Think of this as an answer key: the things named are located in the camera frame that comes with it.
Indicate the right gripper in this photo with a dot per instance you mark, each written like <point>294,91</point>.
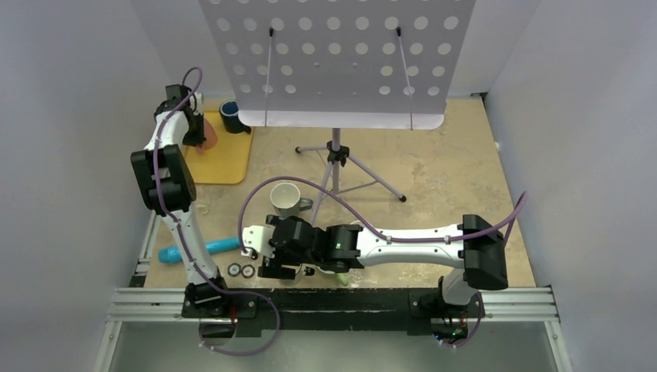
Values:
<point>273,267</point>

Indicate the white perforated music stand desk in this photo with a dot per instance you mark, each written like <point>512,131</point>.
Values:
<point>340,64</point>

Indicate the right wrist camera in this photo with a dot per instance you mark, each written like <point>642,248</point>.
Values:
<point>256,240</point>

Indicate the round coin disc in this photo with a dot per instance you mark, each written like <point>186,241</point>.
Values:
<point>248,271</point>
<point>234,269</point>

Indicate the dark blue mug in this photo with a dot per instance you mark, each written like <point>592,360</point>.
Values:
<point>229,112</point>

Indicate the light green mug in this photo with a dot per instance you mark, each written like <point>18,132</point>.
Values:
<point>340,277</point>

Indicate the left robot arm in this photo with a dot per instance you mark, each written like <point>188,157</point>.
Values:
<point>168,189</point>

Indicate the left round coin disc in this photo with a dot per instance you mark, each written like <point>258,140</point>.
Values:
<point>234,269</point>

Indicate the grey tripod stand legs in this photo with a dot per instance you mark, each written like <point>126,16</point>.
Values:
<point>338,156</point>

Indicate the pink mug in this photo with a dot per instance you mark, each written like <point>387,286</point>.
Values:
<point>210,138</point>

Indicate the yellow plastic tray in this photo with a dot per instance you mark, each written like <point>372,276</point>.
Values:
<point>225,163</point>

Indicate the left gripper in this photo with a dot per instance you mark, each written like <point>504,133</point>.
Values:
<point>197,139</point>

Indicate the grey teal mug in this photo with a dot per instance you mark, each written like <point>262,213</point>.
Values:
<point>287,201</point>

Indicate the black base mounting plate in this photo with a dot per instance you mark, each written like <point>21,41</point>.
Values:
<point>415,311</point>

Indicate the middle round coin disc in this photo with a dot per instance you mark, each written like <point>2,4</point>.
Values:
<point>248,271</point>

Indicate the cream beige mug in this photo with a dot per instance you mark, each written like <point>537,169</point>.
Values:
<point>293,276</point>

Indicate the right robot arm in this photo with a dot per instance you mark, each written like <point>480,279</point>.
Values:
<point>473,249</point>

